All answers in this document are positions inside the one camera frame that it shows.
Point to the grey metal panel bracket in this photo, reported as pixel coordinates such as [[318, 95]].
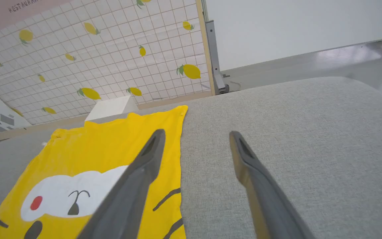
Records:
[[216, 59]]

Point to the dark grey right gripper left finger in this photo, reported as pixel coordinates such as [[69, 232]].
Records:
[[128, 196]]

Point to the grey fabric sofa cushion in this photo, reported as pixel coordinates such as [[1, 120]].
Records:
[[293, 139]]

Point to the white box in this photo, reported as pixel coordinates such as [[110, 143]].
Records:
[[111, 108]]

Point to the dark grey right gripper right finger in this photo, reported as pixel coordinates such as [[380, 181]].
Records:
[[267, 202]]

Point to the yellow cartoon face garment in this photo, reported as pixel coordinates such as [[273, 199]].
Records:
[[88, 156]]

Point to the lemon print tiled panel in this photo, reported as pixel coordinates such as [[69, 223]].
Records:
[[111, 43]]

